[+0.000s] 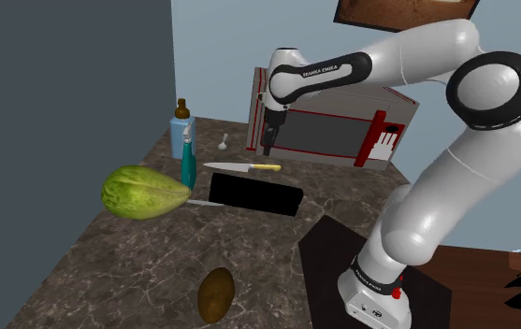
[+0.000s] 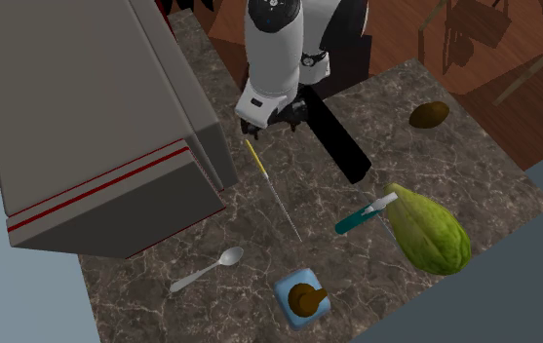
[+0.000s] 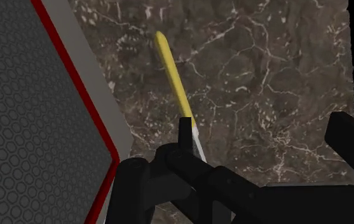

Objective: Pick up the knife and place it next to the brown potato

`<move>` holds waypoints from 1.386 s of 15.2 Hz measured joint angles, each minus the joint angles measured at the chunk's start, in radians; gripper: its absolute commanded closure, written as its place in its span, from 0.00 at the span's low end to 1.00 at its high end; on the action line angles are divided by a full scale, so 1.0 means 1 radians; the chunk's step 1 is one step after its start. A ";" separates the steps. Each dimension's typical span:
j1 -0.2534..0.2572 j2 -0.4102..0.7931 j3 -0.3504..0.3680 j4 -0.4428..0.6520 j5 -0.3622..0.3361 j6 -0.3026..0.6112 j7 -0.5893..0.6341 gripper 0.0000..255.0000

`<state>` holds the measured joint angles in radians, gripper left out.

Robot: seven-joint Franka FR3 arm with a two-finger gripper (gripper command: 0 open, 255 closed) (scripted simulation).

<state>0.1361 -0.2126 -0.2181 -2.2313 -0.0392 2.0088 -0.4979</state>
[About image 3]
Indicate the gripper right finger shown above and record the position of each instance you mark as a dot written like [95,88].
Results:
[351,141]

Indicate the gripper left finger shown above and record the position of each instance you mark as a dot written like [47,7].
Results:
[152,183]

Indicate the grey patterned robot stand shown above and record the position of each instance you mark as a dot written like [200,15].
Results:
[37,124]

